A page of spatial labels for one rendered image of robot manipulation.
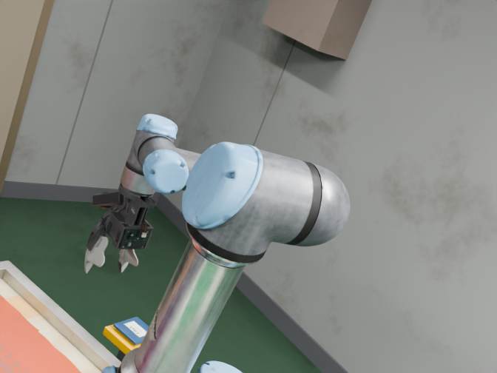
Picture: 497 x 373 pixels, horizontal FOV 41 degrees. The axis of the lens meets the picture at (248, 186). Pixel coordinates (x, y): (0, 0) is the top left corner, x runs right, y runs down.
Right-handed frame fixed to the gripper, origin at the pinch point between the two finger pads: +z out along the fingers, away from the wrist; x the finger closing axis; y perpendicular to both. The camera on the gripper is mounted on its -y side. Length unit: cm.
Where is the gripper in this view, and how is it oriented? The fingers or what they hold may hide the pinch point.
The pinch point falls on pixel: (103, 266)
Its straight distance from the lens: 145.3
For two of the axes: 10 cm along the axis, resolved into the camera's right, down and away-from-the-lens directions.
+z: -3.6, 8.8, 3.0
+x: 7.3, 0.7, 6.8
